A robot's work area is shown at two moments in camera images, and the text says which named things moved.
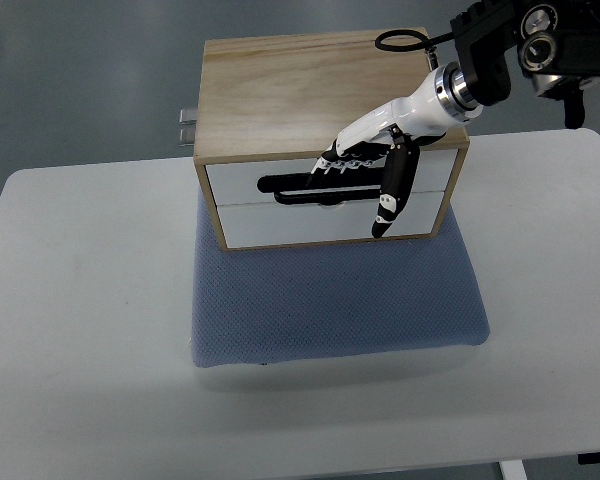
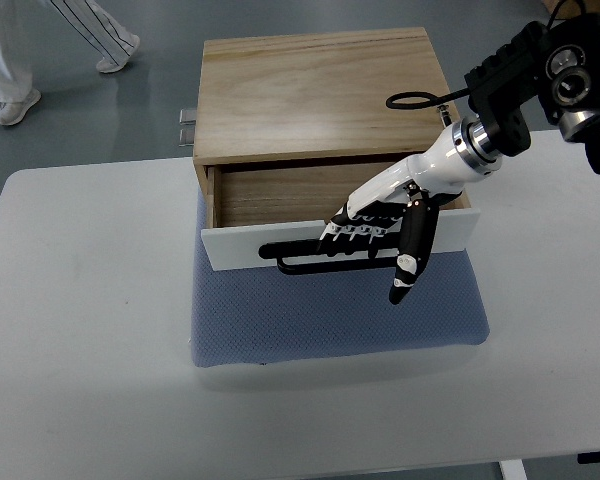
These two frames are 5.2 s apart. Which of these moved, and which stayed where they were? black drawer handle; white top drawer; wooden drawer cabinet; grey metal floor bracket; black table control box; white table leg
Moved: white top drawer; black drawer handle
Stayed: white table leg; black table control box; wooden drawer cabinet; grey metal floor bracket
